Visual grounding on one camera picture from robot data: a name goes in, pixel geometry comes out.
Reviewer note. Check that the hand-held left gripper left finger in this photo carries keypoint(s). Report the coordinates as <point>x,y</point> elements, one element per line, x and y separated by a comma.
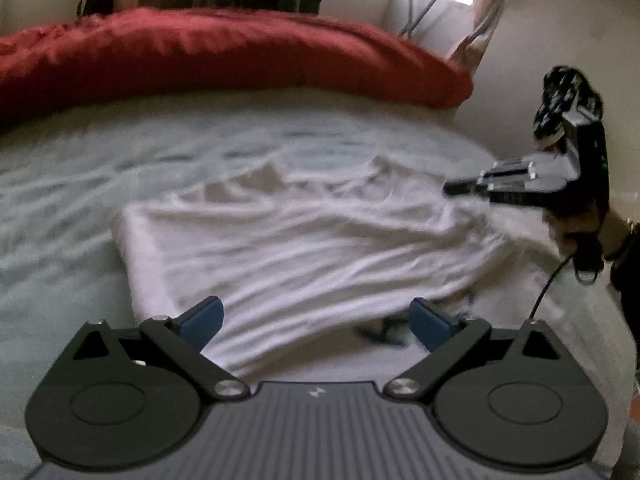
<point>202,320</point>

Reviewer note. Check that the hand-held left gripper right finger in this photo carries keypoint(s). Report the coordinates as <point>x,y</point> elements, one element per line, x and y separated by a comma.
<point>427,325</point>

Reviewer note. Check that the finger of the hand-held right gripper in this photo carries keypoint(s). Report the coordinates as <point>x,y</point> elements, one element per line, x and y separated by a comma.
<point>510,170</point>
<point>500,195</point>

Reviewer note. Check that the white printed t-shirt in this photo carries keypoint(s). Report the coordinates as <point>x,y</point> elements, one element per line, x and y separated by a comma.
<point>300,250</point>

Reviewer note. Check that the person's right forearm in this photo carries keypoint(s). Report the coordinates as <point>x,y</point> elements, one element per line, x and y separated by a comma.
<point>625,260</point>

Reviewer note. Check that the person's right hand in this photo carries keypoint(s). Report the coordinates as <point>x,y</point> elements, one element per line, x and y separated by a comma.
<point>575,232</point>

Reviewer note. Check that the black star-patterned garment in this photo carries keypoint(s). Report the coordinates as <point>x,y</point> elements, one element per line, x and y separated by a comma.
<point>560,95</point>

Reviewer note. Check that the pink curtain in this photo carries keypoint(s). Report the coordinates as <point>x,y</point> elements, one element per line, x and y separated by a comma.
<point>492,10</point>

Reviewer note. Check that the red duvet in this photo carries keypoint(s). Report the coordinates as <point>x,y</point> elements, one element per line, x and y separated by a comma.
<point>225,55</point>

